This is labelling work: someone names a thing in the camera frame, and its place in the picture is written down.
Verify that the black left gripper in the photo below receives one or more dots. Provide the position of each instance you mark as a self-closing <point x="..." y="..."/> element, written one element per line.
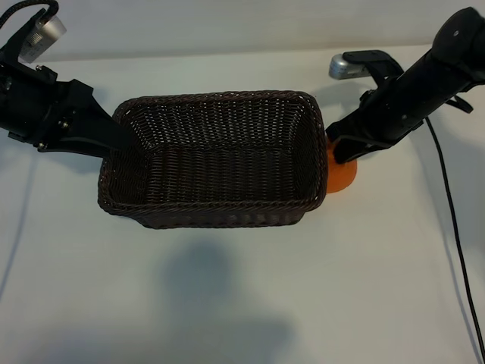
<point x="30" y="106"/>

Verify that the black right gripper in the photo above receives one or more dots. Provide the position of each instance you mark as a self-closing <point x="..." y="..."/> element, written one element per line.
<point x="390" y="113"/>

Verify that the orange fruit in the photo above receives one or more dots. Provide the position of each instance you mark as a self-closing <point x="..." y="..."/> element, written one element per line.
<point x="341" y="178"/>

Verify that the dark brown wicker basket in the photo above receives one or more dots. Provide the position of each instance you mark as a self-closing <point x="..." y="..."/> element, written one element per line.
<point x="227" y="170"/>

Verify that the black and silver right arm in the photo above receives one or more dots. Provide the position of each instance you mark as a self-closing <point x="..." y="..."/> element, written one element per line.
<point x="451" y="57"/>

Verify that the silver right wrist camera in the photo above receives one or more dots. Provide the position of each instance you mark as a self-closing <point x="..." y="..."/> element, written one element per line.
<point x="341" y="68"/>

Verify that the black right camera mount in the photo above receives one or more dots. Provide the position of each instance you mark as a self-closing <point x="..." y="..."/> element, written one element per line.
<point x="379" y="60"/>

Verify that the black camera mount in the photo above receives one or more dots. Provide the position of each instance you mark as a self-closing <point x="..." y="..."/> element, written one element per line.
<point x="15" y="41"/>
<point x="379" y="60"/>

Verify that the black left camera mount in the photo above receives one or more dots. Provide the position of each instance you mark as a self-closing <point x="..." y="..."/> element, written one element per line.
<point x="15" y="41"/>

